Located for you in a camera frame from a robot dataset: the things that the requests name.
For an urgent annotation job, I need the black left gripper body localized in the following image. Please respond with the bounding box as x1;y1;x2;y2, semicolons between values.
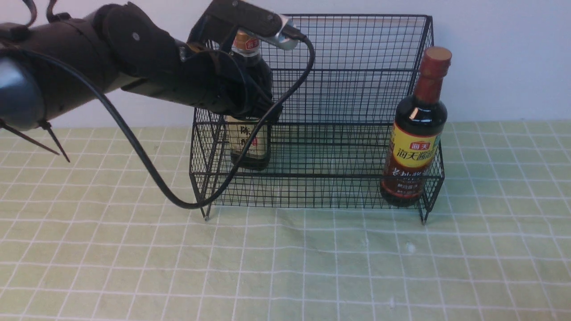
122;41;274;120

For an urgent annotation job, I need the dark vinegar bottle beige label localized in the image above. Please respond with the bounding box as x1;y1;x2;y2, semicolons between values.
227;30;273;171

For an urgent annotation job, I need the soy sauce bottle yellow label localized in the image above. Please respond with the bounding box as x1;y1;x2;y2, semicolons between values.
380;46;452;207

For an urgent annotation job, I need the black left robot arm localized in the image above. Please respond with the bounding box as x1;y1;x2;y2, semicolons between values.
1;0;296;131

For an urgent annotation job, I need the green checkered tablecloth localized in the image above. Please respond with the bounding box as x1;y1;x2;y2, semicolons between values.
0;121;570;321

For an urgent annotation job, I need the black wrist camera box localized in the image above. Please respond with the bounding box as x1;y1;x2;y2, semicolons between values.
187;0;306;53

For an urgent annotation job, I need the black camera cable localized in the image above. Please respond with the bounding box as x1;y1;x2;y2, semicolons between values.
0;30;316;210

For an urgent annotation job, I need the black wire mesh shelf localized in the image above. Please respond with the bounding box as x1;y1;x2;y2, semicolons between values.
214;13;445;222

